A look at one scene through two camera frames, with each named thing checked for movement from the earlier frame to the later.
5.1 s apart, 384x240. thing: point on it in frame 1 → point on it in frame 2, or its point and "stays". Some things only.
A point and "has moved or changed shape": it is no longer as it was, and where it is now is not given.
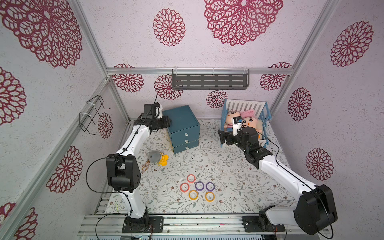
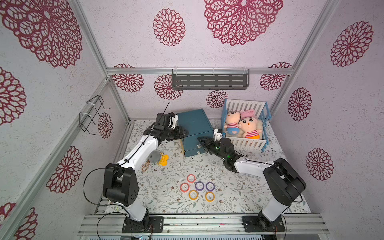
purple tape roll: (213, 187) stays
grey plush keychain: (154, 156) stays
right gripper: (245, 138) → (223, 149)
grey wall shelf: (210, 78) stays
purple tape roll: (198, 189) stays
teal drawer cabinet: (184, 129) has moved or changed shape
